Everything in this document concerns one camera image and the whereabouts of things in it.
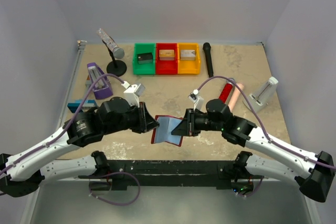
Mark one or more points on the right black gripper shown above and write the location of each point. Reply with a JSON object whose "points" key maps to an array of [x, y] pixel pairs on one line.
{"points": [[188, 128]]}

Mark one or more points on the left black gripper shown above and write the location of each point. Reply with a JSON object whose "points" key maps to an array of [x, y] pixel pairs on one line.
{"points": [[146, 122]]}

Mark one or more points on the red leather card holder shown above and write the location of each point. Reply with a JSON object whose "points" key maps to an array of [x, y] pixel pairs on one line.
{"points": [[163, 133]]}

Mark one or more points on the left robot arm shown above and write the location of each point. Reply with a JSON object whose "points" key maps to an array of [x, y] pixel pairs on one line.
{"points": [[24, 173]]}

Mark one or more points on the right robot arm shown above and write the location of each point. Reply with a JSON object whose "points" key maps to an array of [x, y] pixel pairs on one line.
{"points": [[312, 173]]}

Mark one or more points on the black card in green bin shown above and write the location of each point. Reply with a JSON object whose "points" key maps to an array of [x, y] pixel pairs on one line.
{"points": [[145, 58]]}

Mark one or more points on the silver card in yellow bin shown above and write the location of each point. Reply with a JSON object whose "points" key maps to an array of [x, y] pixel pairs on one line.
{"points": [[187, 54]]}

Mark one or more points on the tan card in red bin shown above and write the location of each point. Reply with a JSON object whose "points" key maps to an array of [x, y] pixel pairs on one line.
{"points": [[166, 55]]}

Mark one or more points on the red microphone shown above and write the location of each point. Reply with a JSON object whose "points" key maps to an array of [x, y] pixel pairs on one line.
{"points": [[226, 90]]}

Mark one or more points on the yellow plastic bin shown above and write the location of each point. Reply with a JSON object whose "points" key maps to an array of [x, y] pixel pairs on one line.
{"points": [[189, 65]]}

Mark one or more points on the green plastic bin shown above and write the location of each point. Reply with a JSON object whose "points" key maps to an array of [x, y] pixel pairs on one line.
{"points": [[144, 69]]}

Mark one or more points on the red plastic bin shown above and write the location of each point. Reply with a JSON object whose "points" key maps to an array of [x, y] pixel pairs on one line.
{"points": [[166, 67]]}

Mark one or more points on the pink microphone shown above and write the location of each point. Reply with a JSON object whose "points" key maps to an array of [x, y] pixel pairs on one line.
{"points": [[233, 99]]}

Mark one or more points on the black microphone stand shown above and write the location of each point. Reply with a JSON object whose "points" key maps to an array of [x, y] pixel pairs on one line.
{"points": [[116, 66]]}

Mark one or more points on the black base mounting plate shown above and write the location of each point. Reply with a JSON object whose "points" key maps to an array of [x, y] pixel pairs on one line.
{"points": [[218, 174]]}

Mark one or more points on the blue grey block toy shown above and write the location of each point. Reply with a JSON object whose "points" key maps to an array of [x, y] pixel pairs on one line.
{"points": [[88, 104]]}

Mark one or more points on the glitter silver microphone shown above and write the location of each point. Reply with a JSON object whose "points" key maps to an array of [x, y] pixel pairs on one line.
{"points": [[110, 43]]}

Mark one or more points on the black microphone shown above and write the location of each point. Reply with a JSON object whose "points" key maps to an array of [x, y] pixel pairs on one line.
{"points": [[208, 58]]}

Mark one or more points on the white metronome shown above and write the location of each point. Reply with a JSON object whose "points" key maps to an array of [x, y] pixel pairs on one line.
{"points": [[259, 99]]}

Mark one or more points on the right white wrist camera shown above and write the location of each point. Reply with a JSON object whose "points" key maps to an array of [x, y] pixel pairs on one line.
{"points": [[197, 100]]}

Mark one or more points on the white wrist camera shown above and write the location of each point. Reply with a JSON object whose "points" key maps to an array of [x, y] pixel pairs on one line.
{"points": [[132, 93], [197, 100]]}

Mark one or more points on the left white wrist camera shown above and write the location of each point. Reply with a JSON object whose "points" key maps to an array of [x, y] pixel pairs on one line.
{"points": [[132, 93]]}

